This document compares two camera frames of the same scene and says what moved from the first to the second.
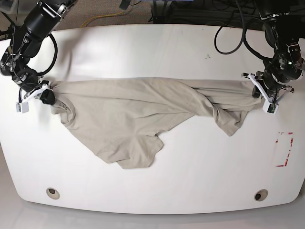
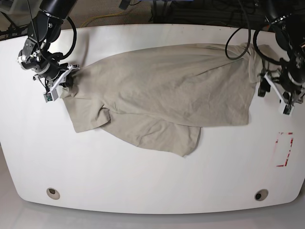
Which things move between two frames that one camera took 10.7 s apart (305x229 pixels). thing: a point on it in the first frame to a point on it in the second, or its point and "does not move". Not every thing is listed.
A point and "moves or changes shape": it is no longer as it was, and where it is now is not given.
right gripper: x=270 y=94 to x=289 y=95
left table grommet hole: x=53 y=193 does not move
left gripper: x=36 y=92 to x=58 y=75
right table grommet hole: x=260 y=195 does not move
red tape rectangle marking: x=288 y=153 does not move
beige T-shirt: x=119 y=117 moves or changes shape
